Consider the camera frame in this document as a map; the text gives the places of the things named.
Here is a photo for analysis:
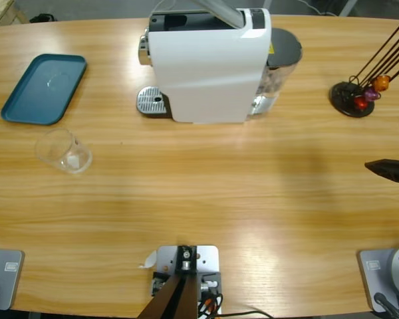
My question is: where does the grey metal frame leg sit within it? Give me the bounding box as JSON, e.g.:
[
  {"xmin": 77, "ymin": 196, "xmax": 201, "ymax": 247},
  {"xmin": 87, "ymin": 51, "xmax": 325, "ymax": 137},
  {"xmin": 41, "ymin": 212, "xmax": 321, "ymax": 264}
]
[{"xmin": 338, "ymin": 0, "xmax": 357, "ymax": 17}]

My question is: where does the white capsule coffee machine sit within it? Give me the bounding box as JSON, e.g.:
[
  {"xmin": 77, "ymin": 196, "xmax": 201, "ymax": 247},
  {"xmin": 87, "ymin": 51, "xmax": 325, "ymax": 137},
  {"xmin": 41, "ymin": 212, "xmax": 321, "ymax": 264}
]
[{"xmin": 135, "ymin": 8, "xmax": 273, "ymax": 125}]

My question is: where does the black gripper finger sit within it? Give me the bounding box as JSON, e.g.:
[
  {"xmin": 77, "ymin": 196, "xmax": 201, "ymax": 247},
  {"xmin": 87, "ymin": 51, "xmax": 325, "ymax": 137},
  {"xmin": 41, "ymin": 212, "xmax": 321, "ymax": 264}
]
[{"xmin": 364, "ymin": 159, "xmax": 399, "ymax": 186}]

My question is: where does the clear drinking glass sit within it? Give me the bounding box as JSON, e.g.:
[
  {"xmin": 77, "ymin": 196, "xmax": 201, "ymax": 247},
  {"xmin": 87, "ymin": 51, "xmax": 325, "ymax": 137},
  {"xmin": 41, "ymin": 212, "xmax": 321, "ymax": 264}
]
[{"xmin": 35, "ymin": 128, "xmax": 93, "ymax": 175}]

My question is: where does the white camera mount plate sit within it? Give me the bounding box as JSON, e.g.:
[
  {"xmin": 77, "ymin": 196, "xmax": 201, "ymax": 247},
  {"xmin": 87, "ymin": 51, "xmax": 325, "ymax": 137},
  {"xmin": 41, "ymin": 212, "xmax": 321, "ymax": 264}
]
[{"xmin": 152, "ymin": 245, "xmax": 223, "ymax": 316}]

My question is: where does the orange coffee capsule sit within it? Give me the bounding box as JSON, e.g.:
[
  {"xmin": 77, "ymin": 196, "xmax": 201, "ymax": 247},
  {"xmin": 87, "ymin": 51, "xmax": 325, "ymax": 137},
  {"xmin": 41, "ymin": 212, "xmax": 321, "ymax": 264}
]
[{"xmin": 371, "ymin": 74, "xmax": 392, "ymax": 92}]

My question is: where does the white paper tag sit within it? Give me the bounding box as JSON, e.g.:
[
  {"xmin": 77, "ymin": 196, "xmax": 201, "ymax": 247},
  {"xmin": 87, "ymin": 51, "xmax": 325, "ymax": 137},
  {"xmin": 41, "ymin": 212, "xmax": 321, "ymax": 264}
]
[{"xmin": 138, "ymin": 251, "xmax": 158, "ymax": 269}]

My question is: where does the chrome coffee machine lever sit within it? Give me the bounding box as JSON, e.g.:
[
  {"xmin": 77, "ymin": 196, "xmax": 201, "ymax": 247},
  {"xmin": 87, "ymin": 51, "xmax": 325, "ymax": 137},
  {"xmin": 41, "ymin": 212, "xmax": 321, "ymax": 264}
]
[{"xmin": 189, "ymin": 0, "xmax": 247, "ymax": 30}]

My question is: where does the dark camera post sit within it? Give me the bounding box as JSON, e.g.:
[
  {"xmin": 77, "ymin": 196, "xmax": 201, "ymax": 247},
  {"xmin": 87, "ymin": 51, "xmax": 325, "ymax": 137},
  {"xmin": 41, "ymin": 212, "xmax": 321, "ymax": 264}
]
[{"xmin": 136, "ymin": 245, "xmax": 200, "ymax": 319}]

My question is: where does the purple coffee capsule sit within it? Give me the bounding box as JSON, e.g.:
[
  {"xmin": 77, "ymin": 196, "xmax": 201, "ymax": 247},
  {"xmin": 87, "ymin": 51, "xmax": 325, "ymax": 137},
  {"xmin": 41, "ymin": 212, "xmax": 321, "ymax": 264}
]
[{"xmin": 363, "ymin": 86, "xmax": 382, "ymax": 102}]

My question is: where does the black object on floor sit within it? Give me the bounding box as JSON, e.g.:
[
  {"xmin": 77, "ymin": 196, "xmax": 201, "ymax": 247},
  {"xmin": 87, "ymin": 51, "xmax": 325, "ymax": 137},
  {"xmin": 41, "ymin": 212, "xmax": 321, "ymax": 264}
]
[{"xmin": 29, "ymin": 13, "xmax": 57, "ymax": 23}]

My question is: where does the thick black base cable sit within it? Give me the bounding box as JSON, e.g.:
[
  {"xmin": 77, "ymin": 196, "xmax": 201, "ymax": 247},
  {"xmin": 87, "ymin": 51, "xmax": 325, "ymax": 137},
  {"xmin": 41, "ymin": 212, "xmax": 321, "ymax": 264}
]
[{"xmin": 374, "ymin": 292, "xmax": 399, "ymax": 319}]

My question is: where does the orange and white cable bundle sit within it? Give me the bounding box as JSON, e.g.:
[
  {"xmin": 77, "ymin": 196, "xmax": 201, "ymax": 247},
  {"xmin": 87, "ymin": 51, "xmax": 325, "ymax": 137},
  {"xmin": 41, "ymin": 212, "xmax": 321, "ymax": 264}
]
[{"xmin": 198, "ymin": 292, "xmax": 224, "ymax": 316}]

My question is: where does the black capsule holder with rods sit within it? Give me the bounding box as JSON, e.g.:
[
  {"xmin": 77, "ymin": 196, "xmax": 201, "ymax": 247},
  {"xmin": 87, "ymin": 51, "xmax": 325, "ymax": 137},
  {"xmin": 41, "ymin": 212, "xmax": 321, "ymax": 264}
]
[{"xmin": 329, "ymin": 21, "xmax": 399, "ymax": 119}]

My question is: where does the clear water tank black lid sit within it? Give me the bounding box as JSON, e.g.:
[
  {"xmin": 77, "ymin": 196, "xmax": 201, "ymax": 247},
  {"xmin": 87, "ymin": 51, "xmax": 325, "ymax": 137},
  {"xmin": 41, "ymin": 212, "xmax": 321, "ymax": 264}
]
[{"xmin": 251, "ymin": 27, "xmax": 303, "ymax": 116}]

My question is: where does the thin black cable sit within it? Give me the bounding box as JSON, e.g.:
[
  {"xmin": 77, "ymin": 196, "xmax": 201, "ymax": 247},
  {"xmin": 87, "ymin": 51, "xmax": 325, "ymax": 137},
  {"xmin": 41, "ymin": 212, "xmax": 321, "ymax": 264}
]
[{"xmin": 215, "ymin": 310, "xmax": 275, "ymax": 319}]

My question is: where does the teal plastic tray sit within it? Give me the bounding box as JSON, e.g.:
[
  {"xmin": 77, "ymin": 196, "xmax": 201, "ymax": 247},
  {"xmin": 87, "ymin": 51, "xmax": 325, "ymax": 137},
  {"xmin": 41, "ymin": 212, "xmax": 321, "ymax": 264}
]
[{"xmin": 0, "ymin": 53, "xmax": 88, "ymax": 126}]

